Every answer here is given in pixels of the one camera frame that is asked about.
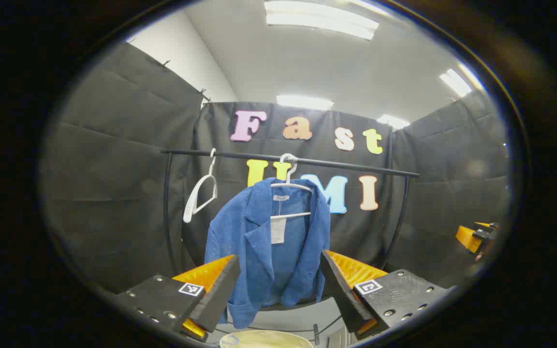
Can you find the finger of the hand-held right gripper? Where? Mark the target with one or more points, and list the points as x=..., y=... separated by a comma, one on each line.
x=467, y=238

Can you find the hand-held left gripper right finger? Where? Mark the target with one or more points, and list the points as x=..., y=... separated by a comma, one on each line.
x=341, y=290

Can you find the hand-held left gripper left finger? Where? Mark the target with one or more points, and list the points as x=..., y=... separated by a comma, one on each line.
x=220, y=295

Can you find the beige round laundry hamper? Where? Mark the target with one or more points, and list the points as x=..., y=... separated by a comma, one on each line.
x=264, y=340

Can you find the white plastic hanger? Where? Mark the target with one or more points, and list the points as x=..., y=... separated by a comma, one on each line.
x=289, y=185
x=201, y=186

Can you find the black metal clothes rack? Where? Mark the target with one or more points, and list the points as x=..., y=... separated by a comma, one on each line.
x=346, y=164

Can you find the black backdrop cloth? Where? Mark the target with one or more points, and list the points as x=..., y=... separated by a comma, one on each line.
x=114, y=169

